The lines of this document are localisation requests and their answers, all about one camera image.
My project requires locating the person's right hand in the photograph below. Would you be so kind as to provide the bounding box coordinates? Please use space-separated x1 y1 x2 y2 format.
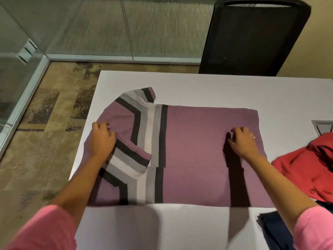
228 126 262 160

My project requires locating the person's left hand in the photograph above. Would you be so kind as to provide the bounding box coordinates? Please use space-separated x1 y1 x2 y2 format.
89 121 117 161

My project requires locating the mauve striped t-shirt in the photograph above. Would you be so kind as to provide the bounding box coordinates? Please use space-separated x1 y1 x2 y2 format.
81 86 277 208

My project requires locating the red garment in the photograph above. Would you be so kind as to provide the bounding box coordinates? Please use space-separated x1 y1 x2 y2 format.
271 132 333 203

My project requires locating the navy blue hoodie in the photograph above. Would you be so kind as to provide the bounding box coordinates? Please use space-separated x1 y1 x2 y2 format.
257 201 333 250

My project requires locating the person's right forearm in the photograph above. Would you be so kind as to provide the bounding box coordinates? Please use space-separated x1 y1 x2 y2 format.
243 152 319 233

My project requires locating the person's left forearm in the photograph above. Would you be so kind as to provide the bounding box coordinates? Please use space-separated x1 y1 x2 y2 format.
49 153 110 228

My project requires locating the person's left pink sleeve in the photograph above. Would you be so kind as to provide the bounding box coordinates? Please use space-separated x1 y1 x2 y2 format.
5 205 78 250

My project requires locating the person's pink sleeve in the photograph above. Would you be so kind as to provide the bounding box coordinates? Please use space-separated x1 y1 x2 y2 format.
5 205 78 250
293 206 333 250

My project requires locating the person's right pink sleeve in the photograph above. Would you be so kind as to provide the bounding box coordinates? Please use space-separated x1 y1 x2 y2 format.
293 206 333 250

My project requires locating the black mesh office chair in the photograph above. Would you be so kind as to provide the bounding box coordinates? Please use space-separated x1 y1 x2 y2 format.
198 0 312 77

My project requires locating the grey table cable hatch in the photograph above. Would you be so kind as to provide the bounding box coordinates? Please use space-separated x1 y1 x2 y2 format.
311 120 333 137

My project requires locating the metal glass door bracket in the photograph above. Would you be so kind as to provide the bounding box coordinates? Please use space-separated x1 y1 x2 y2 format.
17 39 37 65

